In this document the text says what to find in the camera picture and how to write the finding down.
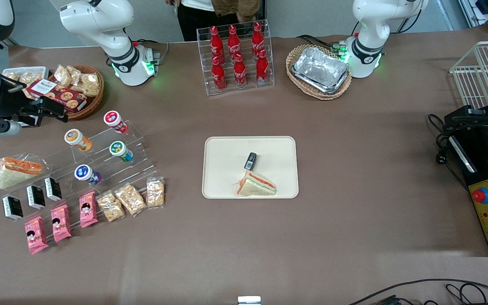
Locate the clear acrylic stepped stand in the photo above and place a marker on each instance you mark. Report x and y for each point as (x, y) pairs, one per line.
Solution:
(136, 163)

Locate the small black box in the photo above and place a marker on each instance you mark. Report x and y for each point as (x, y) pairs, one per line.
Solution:
(53, 189)
(12, 207)
(36, 197)
(250, 161)

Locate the red lid yogurt cup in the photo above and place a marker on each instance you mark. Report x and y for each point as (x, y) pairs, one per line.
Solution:
(114, 119)

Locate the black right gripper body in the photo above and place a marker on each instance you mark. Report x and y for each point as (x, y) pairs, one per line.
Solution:
(10, 103)

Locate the low clear acrylic riser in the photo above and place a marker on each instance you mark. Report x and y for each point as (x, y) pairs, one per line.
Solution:
(72, 228)

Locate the pink snack pack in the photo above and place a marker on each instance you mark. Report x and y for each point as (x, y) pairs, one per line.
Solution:
(88, 209)
(35, 235)
(60, 223)

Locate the clear bag of biscuits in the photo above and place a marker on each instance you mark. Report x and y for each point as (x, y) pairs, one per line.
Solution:
(90, 84)
(62, 75)
(75, 74)

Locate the wrapped triangle sandwich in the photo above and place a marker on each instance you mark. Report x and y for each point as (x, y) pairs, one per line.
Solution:
(15, 171)
(256, 186)

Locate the cream plastic tray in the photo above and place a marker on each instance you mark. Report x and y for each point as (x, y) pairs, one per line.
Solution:
(227, 169)

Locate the round wicker basket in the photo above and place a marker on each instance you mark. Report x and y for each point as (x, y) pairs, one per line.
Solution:
(93, 103)

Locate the black yellow control box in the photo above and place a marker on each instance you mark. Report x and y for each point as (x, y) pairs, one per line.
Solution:
(483, 186)

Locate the small silver device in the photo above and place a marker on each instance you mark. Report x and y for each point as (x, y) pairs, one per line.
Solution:
(249, 300)

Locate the brown paper table cover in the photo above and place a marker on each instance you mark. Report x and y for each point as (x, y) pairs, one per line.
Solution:
(354, 169)

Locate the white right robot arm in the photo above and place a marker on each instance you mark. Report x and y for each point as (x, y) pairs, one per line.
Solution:
(100, 21)

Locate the red cookie box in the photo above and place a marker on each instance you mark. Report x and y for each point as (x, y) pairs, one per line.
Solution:
(64, 95)

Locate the white rectangular plastic tray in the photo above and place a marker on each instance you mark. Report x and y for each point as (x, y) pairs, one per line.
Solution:
(36, 70)

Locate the aluminium foil tray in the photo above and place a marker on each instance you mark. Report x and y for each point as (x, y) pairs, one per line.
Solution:
(320, 70)

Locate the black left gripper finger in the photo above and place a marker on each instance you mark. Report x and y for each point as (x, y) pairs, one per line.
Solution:
(472, 112)
(472, 120)

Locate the oval wicker basket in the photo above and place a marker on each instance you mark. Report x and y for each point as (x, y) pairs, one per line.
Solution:
(297, 80)

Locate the red cola bottle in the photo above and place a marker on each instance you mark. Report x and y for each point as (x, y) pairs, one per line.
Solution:
(215, 42)
(262, 69)
(233, 40)
(257, 38)
(240, 73)
(218, 76)

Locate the green lid yogurt cup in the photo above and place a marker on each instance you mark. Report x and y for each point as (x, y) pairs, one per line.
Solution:
(119, 149)

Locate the aluminium frame rack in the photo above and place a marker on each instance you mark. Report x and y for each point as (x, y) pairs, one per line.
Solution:
(487, 15)

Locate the clear pack of brittle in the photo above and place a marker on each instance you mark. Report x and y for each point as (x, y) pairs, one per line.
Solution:
(30, 78)
(11, 76)

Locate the clear acrylic bottle rack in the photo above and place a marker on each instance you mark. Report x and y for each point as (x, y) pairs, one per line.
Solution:
(265, 82)

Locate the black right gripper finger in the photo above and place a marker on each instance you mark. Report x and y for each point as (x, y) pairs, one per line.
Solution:
(30, 119)
(53, 110)

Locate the person in dark clothes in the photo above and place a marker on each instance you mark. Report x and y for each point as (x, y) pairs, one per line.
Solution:
(197, 21)

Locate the clear peanut brittle pack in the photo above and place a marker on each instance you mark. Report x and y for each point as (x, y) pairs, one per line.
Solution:
(155, 193)
(130, 199)
(111, 207)

